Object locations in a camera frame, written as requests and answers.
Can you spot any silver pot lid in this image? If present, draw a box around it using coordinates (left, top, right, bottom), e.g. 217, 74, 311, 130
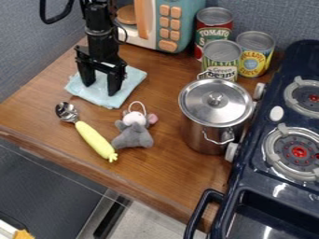
176, 77, 256, 129

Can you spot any blue cloth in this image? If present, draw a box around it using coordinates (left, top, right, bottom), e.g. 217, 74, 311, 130
63, 64, 148, 110

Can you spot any red tomato can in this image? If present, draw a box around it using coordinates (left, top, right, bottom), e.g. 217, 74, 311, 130
193, 7, 235, 63

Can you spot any toy stove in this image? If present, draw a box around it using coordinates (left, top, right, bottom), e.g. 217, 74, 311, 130
183, 39, 319, 239

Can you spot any spoon with yellow handle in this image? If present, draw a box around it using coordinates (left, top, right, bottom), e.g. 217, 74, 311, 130
53, 101, 120, 163

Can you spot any grey plush mouse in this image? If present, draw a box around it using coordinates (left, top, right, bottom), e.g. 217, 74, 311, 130
109, 100, 160, 150

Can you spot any yellow pineapple can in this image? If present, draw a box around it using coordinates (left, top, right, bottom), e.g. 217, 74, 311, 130
235, 30, 277, 78

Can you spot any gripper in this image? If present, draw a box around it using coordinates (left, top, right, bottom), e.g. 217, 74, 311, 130
73, 27, 129, 97

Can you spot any silver pot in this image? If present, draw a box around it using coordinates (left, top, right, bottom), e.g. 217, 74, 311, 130
179, 102, 256, 156

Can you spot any green beans can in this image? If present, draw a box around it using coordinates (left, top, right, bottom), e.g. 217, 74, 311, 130
195, 39, 243, 83

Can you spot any toy microwave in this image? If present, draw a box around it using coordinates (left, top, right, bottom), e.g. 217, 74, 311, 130
113, 0, 207, 54

